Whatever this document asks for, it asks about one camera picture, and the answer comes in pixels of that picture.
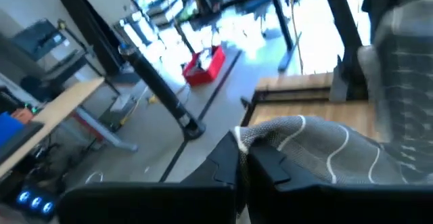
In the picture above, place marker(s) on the orange object on desk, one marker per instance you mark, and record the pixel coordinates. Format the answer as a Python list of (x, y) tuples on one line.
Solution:
[(22, 115)]

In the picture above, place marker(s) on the dark wall monitor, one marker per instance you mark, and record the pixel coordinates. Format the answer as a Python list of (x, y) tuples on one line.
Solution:
[(39, 39)]

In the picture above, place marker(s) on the black tall panel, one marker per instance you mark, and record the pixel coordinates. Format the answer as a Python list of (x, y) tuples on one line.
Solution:
[(91, 31)]

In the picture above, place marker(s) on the blue object on desk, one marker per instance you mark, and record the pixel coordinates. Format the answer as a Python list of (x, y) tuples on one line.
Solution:
[(10, 129)]

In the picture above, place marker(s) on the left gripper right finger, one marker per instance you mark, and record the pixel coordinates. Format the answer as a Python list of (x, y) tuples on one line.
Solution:
[(267, 171)]

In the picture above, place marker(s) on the black laptop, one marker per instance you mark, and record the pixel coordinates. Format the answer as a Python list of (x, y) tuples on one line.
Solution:
[(20, 142)]

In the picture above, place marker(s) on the light wooden desk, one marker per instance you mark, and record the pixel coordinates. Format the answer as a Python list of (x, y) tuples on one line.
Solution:
[(61, 105)]

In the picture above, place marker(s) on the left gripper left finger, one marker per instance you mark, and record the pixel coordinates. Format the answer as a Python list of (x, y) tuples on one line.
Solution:
[(223, 163)]

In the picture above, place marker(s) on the black standing desk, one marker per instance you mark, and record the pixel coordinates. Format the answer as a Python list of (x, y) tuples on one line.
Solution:
[(280, 21)]

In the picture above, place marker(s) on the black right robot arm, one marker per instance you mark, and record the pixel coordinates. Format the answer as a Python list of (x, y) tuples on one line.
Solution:
[(345, 31)]

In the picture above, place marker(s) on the black device blue lights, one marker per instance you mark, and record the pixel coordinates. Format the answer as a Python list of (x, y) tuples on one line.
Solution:
[(35, 202)]

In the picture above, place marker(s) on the red plastic crate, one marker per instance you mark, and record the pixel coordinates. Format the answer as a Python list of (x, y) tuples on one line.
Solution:
[(209, 71)]

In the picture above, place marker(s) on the grey plaid towel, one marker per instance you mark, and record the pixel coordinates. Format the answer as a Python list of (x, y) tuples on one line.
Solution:
[(321, 149)]

